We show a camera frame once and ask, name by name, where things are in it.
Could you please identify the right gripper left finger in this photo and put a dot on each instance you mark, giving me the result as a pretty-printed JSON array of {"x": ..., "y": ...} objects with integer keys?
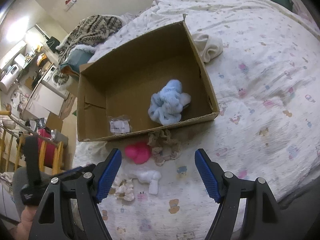
[{"x": 69, "y": 209}]

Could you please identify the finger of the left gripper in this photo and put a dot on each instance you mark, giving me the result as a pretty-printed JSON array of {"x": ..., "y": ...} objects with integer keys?
[{"x": 75, "y": 173}]

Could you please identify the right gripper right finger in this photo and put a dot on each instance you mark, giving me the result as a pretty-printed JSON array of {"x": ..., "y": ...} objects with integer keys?
[{"x": 262, "y": 216}]

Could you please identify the cream satin scrunchie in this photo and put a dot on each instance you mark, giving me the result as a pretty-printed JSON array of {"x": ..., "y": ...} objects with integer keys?
[{"x": 122, "y": 188}]

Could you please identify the pink fluffy scrunchie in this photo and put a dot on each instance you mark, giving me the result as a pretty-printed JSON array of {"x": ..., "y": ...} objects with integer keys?
[{"x": 139, "y": 152}]

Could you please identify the beige lace scrunchie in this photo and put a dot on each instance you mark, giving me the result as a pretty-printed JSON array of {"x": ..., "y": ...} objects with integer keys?
[{"x": 163, "y": 146}]

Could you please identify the person's left hand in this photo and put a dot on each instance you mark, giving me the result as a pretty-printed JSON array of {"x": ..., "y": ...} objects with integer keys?
[{"x": 27, "y": 217}]

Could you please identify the grey cup with bottle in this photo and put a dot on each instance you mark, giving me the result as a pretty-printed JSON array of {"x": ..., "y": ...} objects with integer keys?
[{"x": 57, "y": 137}]

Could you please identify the red suitcase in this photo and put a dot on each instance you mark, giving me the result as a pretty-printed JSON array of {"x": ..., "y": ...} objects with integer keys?
[{"x": 50, "y": 148}]

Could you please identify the yellow wooden rack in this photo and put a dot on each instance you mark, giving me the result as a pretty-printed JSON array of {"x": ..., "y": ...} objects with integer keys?
[{"x": 12, "y": 157}]

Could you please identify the clear plastic label bag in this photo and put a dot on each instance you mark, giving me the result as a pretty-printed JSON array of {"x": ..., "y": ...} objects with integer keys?
[{"x": 120, "y": 124}]

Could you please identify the white kitchen cabinet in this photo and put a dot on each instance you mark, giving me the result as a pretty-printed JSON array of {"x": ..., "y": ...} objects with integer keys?
[{"x": 41, "y": 103}]

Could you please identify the white washing machine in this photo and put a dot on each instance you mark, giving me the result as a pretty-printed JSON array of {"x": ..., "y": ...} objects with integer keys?
[{"x": 56, "y": 81}]

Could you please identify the light blue fluffy scrunchie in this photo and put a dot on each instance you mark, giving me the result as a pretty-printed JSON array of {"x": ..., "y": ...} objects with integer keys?
[{"x": 167, "y": 105}]

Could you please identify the brown cardboard box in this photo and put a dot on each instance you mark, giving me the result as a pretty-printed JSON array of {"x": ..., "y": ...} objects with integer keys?
[{"x": 123, "y": 81}]

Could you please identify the black hanging clothes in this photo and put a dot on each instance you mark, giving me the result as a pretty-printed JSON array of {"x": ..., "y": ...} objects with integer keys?
[{"x": 52, "y": 44}]

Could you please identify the patterned knit blanket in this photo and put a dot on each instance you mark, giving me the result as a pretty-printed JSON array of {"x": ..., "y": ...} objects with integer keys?
[{"x": 91, "y": 31}]

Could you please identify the white patterned bed quilt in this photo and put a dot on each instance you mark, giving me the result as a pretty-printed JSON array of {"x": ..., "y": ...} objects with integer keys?
[{"x": 266, "y": 82}]

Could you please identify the cream folded cloth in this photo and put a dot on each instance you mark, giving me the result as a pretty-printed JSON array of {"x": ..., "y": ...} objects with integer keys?
[{"x": 208, "y": 46}]

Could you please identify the white wall hook rack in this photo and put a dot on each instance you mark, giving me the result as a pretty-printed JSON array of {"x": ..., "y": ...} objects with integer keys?
[{"x": 69, "y": 4}]

